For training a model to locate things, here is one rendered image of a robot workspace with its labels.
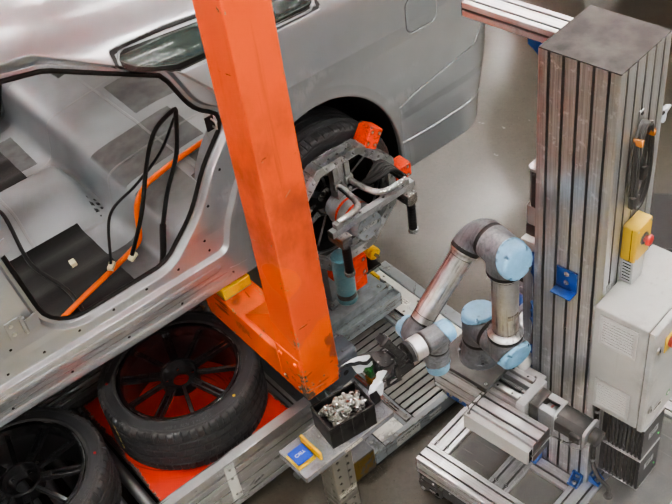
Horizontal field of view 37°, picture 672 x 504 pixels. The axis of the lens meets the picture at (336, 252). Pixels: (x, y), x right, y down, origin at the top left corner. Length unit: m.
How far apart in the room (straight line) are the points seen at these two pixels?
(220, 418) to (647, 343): 1.65
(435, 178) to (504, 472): 2.08
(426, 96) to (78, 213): 1.56
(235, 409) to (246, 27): 1.66
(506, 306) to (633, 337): 0.38
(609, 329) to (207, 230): 1.55
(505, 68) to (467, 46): 2.00
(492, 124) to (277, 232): 2.84
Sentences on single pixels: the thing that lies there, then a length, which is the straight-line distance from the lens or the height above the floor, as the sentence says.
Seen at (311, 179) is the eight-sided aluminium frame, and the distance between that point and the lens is 3.84.
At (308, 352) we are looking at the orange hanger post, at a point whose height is 0.77.
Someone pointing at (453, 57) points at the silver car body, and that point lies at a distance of 4.29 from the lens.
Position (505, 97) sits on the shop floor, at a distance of 6.07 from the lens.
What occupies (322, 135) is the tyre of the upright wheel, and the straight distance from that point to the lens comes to 3.91.
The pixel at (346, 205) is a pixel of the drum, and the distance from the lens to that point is 3.97.
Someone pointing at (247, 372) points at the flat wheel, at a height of 0.50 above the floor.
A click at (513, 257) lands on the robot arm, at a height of 1.44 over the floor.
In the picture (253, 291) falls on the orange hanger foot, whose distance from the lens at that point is 4.03.
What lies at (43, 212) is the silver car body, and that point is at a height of 0.90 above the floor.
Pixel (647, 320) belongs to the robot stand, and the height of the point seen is 1.23.
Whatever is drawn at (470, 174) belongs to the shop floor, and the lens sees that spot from 5.50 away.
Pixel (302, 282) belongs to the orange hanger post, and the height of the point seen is 1.11.
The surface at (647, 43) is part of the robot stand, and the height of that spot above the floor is 2.03.
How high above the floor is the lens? 3.48
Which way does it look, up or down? 43 degrees down
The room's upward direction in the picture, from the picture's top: 9 degrees counter-clockwise
